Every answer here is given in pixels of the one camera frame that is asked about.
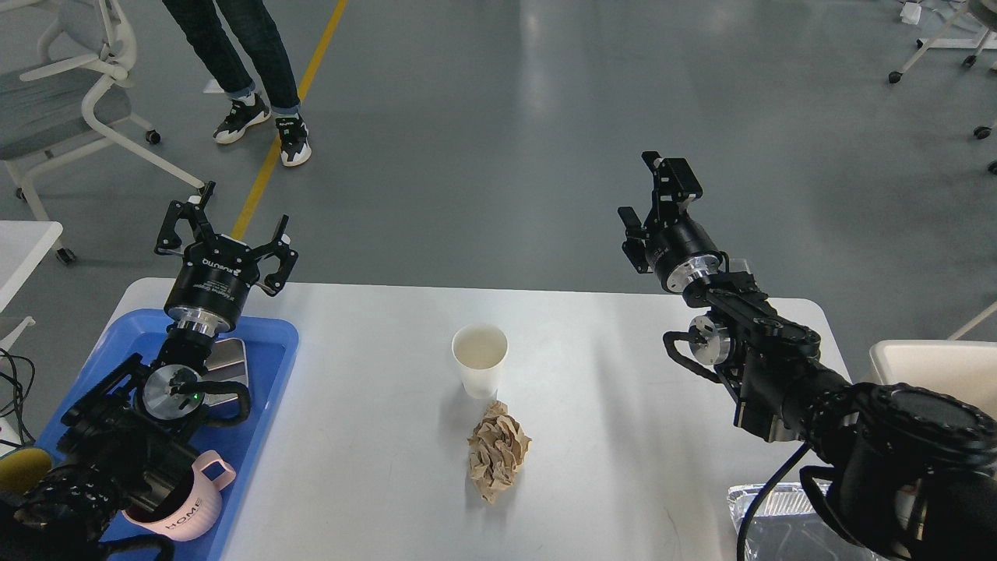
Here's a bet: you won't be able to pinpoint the blue plastic tray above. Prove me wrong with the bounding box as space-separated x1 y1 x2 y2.
36 309 298 560

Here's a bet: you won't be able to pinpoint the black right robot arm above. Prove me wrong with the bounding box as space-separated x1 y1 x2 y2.
618 150 996 560

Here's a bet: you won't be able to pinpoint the crumpled brown paper ball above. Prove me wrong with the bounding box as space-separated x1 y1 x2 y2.
467 399 533 504

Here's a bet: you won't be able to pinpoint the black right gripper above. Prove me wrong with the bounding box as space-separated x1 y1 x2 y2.
617 150 724 294

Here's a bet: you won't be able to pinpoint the white paper cup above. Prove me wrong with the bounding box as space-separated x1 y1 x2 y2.
451 324 509 399

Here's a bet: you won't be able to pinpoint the clear plastic floor plate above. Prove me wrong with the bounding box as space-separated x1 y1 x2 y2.
727 258 752 274

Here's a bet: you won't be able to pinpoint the pink mug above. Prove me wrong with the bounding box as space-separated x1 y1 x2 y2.
122 450 238 541

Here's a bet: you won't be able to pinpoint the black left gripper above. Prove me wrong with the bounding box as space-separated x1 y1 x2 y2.
153 181 300 339

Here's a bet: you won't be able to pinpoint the white side table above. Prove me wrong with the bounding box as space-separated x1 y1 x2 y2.
1 221 63 310

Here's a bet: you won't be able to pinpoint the person in black shirt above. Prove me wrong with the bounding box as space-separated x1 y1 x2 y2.
163 1 312 168

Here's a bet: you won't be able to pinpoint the square stainless steel tray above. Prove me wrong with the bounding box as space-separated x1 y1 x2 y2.
202 337 249 387

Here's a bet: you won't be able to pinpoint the white chair legs with castors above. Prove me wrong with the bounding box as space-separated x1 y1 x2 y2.
888 0 997 174

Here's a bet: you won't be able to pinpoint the aluminium foil tray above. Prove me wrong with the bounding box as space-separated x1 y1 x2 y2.
743 482 882 560

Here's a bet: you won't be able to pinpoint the black cables at left edge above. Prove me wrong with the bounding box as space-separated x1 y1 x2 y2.
0 351 37 449

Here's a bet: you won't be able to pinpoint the grey office chair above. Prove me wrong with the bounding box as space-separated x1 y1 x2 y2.
1 1 214 221

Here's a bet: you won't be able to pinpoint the beige plastic bin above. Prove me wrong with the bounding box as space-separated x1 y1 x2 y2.
863 340 996 418

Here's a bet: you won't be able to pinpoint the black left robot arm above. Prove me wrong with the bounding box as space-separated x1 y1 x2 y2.
2 182 298 560

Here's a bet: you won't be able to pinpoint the teal and yellow mug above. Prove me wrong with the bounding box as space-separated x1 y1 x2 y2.
1 446 53 495

